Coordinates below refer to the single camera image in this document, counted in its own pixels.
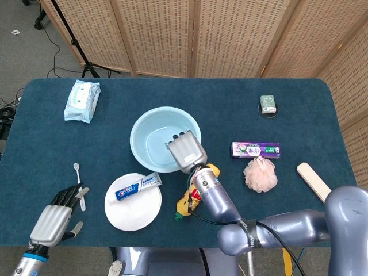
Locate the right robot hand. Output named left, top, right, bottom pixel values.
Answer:
left=167, top=131, right=208, bottom=175

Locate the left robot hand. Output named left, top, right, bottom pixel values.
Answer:
left=29, top=183, right=90, bottom=248

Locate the blue white toothpaste tube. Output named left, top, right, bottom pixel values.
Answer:
left=114, top=171, right=163, bottom=202

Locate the pink bath pouf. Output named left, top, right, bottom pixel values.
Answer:
left=243, top=156, right=278, bottom=194

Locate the light blue plastic basin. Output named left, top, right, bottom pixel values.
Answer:
left=129, top=106, right=202, bottom=174

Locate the purple toothpaste box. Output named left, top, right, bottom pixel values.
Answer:
left=230, top=141, right=282, bottom=159

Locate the yellow bottle green cap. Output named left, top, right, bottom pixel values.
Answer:
left=174, top=163, right=221, bottom=221

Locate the white toothbrush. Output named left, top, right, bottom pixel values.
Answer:
left=73, top=163, right=87, bottom=212

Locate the teal table cloth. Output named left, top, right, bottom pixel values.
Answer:
left=0, top=78, right=359, bottom=248

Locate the white paper plate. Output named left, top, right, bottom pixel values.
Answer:
left=104, top=172, right=163, bottom=232

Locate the small green white box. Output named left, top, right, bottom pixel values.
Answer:
left=259, top=94, right=277, bottom=114

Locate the black round coaster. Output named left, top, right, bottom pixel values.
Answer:
left=258, top=102, right=280, bottom=117

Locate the grey robot torso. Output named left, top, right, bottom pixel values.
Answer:
left=108, top=246, right=242, bottom=276

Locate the black floor equipment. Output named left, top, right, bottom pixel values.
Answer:
left=0, top=106, right=15, bottom=140

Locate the light blue wet wipes pack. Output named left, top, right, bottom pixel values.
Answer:
left=63, top=79, right=102, bottom=124

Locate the wicker folding screen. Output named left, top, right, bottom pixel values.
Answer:
left=40, top=0, right=368, bottom=190

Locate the beige wooden paddle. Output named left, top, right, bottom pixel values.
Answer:
left=296, top=162, right=333, bottom=204

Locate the black tripod stand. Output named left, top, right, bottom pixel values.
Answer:
left=34, top=0, right=121, bottom=79

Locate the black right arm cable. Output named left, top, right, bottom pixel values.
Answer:
left=187, top=194, right=307, bottom=276

